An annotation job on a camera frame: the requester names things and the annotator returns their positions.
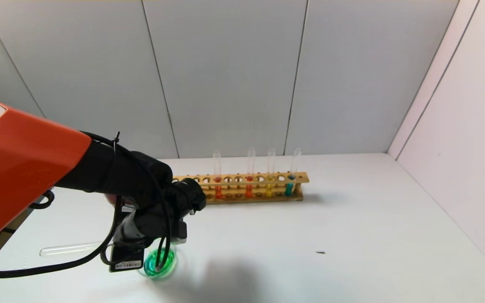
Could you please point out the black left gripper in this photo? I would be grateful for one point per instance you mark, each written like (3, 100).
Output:
(126, 261)

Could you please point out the glass test tube yellow pigment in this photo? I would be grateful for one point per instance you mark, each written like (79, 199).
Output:
(269, 190)
(70, 249)

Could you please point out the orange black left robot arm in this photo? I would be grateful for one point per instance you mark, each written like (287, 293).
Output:
(15, 168)

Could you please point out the clear glass beaker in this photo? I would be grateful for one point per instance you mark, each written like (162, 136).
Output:
(154, 267)

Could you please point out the glass test tube orange pigment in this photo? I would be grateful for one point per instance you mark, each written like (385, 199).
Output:
(249, 191)
(217, 191)

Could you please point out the wooden test tube rack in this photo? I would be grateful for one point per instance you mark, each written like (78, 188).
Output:
(259, 200)

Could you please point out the glass test tube teal pigment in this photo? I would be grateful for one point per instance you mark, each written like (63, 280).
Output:
(289, 189)

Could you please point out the red plastic cup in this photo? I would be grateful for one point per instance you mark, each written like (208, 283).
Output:
(108, 199)

